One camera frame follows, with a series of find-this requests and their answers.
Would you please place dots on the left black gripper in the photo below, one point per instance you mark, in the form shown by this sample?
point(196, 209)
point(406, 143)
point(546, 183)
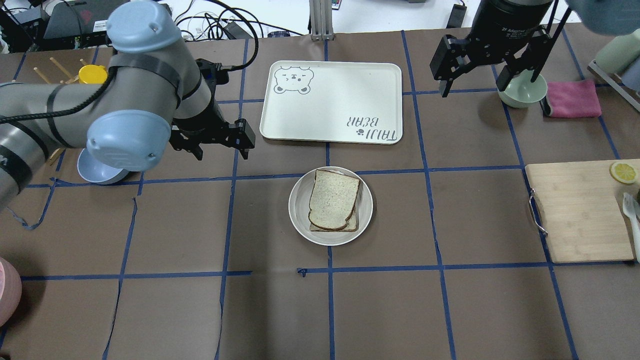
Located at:
point(206, 125)

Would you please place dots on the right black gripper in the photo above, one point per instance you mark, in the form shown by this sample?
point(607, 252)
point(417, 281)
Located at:
point(512, 20)

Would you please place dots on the cream round plate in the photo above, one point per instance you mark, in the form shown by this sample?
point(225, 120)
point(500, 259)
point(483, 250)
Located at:
point(298, 208)

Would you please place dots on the bread slice from board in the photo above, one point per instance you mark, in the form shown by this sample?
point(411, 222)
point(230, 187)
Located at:
point(332, 199)

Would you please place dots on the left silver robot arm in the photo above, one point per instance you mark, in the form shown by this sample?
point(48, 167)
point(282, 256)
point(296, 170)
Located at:
point(155, 94)

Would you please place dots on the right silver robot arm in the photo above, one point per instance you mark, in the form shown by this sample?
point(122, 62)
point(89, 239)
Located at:
point(605, 17)

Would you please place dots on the bread slice on plate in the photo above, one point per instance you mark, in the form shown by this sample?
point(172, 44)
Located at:
point(352, 225)

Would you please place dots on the green bowl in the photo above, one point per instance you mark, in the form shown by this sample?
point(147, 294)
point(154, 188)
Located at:
point(522, 93)

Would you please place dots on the black power adapter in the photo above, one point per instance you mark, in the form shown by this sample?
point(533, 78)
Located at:
point(457, 16)

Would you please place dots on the pink cloth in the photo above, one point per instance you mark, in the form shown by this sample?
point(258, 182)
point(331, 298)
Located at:
point(571, 100)

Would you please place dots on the cream bear tray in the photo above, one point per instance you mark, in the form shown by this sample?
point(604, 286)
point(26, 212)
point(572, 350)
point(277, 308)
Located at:
point(332, 101)

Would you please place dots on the blue bowl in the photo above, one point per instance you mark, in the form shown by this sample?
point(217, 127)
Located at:
point(94, 171)

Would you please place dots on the yellow mug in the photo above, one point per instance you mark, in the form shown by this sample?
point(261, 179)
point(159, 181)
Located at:
point(92, 74)

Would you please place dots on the wooden cutting board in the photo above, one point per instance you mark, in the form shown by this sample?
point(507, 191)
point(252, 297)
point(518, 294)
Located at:
point(580, 210)

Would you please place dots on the lemon half slice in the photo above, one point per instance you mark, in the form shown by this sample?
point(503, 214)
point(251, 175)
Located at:
point(624, 172)

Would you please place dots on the white plastic knife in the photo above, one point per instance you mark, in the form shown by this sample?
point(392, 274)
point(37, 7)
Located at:
point(629, 210)

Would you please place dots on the black computer box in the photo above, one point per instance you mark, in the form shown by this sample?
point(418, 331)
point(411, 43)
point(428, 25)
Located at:
point(72, 18)

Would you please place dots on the pink bowl with ice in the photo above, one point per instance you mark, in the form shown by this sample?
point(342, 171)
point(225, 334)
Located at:
point(10, 290)

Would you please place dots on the aluminium frame post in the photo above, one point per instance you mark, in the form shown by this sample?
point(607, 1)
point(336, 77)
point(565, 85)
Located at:
point(321, 20)

